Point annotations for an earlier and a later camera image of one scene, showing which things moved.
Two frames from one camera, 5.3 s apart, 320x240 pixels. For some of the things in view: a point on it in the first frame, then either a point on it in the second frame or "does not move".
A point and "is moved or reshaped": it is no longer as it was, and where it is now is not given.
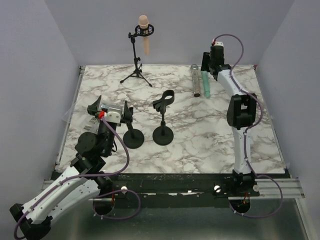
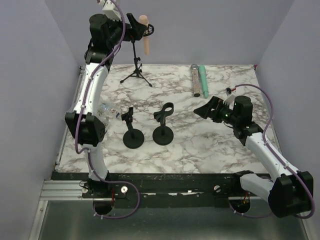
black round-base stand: [163, 135] is moved or reshaped
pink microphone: [143, 23] does not move
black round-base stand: [133, 138] does not move
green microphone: [205, 79] does not move
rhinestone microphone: [194, 68] does not move
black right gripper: [206, 59] -> [204, 110]
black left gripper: [127, 114] -> [133, 33]
